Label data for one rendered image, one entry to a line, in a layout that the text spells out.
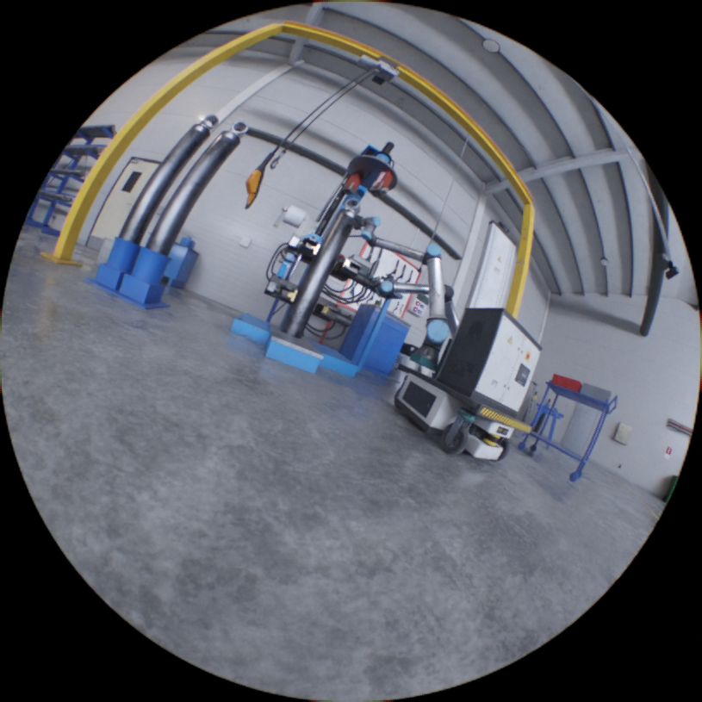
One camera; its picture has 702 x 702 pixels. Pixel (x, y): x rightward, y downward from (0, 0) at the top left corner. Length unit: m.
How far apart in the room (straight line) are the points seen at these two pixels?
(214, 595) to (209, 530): 0.11
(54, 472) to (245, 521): 0.35
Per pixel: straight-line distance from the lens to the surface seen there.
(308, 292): 1.96
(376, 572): 0.46
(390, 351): 3.43
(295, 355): 1.55
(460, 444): 1.18
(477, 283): 1.76
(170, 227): 1.82
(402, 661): 0.42
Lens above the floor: 0.35
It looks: 3 degrees down
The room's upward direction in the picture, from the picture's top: 24 degrees clockwise
